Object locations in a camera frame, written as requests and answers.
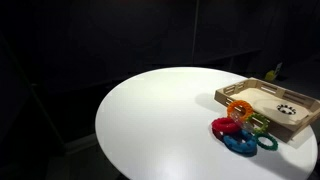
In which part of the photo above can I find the red textured ring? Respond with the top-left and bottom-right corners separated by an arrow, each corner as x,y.
211,116 -> 242,135

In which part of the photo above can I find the dark green ridged ring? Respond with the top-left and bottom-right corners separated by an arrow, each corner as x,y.
253,132 -> 279,152

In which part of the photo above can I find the blue ring with holes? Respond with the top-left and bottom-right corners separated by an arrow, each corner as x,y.
222,129 -> 259,155

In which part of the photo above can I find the yellow background object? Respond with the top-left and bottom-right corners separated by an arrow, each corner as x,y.
264,69 -> 278,83

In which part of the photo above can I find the orange textured ring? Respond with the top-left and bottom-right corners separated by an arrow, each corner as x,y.
226,99 -> 255,122

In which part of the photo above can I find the light green knobbed ring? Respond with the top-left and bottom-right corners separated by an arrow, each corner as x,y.
247,112 -> 270,134

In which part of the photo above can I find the clear plastic ring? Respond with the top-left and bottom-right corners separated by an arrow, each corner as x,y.
230,111 -> 256,132

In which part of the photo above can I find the light wooden slatted tray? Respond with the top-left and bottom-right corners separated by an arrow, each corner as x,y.
213,77 -> 320,144

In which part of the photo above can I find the black white striped ring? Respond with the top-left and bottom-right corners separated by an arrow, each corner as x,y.
276,103 -> 297,116

